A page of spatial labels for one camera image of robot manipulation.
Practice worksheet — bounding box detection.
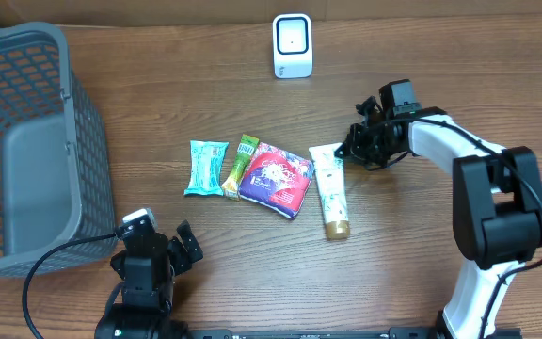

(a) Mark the green yellow juice carton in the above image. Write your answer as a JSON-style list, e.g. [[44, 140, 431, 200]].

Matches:
[[221, 134, 260, 200]]

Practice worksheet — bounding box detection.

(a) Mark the light green wipes pack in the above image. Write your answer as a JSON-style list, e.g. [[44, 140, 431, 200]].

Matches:
[[184, 140, 229, 196]]

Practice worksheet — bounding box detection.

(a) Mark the white floral cream tube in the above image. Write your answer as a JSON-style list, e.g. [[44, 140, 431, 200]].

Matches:
[[309, 143, 350, 240]]

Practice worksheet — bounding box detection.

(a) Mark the white barcode scanner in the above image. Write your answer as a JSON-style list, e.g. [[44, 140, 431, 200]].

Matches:
[[272, 13, 313, 79]]

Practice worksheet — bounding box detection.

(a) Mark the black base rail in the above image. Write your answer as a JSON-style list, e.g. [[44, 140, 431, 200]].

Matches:
[[185, 327, 522, 339]]

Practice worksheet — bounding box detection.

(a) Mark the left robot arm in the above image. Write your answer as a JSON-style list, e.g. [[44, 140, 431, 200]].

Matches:
[[94, 220, 203, 339]]

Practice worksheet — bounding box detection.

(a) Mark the grey plastic mesh basket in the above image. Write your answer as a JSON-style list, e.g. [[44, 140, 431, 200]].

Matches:
[[0, 23, 116, 278]]

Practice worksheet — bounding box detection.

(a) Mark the purple red tissue pack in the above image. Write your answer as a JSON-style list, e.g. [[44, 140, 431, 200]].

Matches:
[[238, 142, 314, 219]]

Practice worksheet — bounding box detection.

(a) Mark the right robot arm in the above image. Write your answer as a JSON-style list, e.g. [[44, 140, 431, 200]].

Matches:
[[335, 79, 542, 338]]

